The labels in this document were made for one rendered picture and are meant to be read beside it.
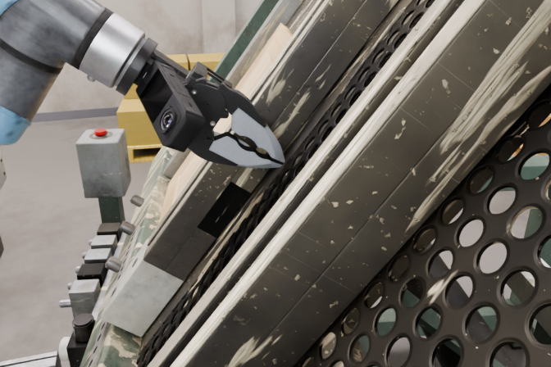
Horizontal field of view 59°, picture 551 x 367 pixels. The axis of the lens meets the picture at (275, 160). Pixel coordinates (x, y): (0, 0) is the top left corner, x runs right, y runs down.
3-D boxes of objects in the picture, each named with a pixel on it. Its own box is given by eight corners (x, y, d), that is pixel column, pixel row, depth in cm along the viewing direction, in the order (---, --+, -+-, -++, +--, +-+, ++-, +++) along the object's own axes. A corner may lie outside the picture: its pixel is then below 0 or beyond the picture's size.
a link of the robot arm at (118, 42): (106, 16, 50) (69, 81, 52) (146, 43, 52) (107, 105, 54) (120, 9, 57) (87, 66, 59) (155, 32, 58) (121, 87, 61)
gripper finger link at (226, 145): (279, 149, 65) (220, 111, 63) (284, 167, 60) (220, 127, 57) (266, 167, 66) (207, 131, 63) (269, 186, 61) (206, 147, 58)
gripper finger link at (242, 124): (293, 131, 64) (234, 92, 62) (299, 147, 59) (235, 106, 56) (279, 149, 65) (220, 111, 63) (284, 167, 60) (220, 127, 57)
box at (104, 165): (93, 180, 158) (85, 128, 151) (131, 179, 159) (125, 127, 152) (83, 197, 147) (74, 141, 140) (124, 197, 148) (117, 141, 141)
